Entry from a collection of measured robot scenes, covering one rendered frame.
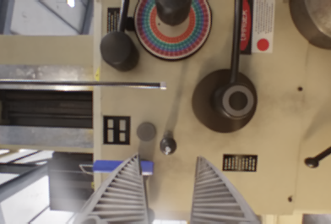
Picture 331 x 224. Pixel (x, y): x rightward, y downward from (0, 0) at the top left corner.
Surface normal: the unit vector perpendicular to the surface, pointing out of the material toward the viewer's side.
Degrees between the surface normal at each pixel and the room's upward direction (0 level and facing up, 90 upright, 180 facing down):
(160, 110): 90
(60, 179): 90
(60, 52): 90
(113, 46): 90
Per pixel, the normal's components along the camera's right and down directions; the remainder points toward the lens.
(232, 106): -0.02, 0.06
